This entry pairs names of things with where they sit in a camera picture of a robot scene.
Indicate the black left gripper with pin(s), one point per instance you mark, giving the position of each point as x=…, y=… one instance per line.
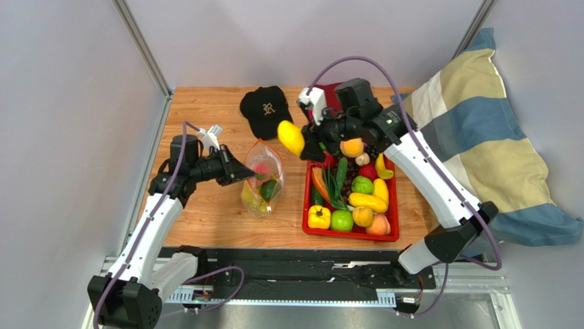
x=232, y=169

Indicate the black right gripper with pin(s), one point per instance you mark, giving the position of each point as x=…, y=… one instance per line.
x=314, y=138

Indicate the yellow mango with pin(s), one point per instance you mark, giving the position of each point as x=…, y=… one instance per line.
x=291, y=137

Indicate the pink peach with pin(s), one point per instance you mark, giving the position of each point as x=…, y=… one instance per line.
x=263, y=173

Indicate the yellow banana bunch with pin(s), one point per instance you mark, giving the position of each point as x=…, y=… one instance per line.
x=253, y=202

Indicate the clear orange zip top bag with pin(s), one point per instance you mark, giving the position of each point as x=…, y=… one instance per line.
x=265, y=153

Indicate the dark green avocado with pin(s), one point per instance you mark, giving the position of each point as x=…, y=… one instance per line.
x=269, y=189

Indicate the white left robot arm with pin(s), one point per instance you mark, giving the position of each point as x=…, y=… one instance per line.
x=132, y=293

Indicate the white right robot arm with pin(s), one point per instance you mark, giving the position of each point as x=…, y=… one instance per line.
x=462, y=217

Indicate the large orange peach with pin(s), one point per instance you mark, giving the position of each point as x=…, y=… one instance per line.
x=352, y=148

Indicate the folded dark red cloth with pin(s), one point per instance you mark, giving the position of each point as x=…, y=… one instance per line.
x=333, y=105

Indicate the dark purple grapes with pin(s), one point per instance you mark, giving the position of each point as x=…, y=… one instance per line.
x=351, y=174

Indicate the white garlic bulb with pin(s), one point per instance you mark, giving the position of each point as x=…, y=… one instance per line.
x=362, y=159

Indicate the black embroidered baseball cap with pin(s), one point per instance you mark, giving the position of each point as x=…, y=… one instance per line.
x=265, y=108

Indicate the green cucumber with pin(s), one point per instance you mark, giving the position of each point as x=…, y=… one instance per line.
x=316, y=198

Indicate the red cabbage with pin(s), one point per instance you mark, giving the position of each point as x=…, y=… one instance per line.
x=368, y=171

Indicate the green cabbage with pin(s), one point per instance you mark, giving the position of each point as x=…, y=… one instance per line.
x=362, y=185

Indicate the yellow bell pepper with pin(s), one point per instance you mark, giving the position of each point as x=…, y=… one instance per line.
x=319, y=217

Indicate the small yellow banana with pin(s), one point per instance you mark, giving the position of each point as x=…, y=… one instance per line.
x=381, y=170

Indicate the green lime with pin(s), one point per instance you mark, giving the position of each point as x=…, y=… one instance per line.
x=341, y=221

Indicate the orange fruit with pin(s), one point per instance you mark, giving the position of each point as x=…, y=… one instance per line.
x=363, y=216

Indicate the peach at tray corner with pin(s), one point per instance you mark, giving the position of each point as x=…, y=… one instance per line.
x=380, y=226

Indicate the red plastic tray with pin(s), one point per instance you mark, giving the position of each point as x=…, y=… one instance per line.
x=357, y=232

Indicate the striped blue yellow pillow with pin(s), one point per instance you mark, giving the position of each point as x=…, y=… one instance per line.
x=466, y=118

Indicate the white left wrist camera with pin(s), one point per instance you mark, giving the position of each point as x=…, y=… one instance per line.
x=210, y=138

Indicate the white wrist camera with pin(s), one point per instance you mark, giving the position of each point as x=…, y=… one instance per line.
x=210, y=138
x=313, y=102

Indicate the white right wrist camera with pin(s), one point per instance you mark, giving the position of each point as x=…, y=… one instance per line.
x=313, y=102

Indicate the black mounting base rail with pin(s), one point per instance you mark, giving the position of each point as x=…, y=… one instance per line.
x=309, y=275

